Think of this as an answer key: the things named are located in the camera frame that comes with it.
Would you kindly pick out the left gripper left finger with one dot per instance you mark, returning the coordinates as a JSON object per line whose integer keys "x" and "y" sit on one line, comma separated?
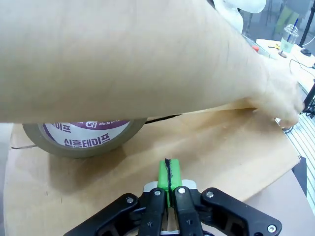
{"x": 137, "y": 216}

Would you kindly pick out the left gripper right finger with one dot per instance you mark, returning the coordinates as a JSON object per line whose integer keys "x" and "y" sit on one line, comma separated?
{"x": 204, "y": 216}

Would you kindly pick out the brown cardboard box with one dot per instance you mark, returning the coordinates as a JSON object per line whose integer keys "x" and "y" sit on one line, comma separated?
{"x": 221, "y": 152}

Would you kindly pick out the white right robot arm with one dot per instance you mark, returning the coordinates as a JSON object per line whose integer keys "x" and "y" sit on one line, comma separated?
{"x": 231, "y": 14}

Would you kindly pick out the person's right forearm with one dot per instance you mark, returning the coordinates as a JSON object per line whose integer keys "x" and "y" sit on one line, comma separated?
{"x": 110, "y": 61}

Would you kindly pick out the person's right hand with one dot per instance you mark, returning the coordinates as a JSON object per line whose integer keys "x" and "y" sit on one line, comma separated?
{"x": 283, "y": 98}

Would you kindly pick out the brown packing tape roll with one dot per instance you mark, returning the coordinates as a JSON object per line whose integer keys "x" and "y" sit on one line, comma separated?
{"x": 81, "y": 150}

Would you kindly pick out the white desk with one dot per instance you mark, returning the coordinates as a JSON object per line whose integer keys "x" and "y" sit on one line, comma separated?
{"x": 273, "y": 52}

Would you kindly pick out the black computer mouse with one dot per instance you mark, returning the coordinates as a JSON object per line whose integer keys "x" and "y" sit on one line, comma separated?
{"x": 306, "y": 51}

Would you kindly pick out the clear plastic drink cup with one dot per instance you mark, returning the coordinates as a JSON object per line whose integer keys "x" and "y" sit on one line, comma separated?
{"x": 290, "y": 40}

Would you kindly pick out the blue drinking straw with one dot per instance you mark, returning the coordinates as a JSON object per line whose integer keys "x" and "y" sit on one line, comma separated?
{"x": 296, "y": 23}

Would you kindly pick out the black tripod leg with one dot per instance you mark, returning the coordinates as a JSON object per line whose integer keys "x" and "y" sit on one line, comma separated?
{"x": 307, "y": 27}

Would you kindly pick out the aluminium table edge rail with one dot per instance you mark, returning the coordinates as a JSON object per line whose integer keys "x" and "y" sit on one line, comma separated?
{"x": 299, "y": 145}

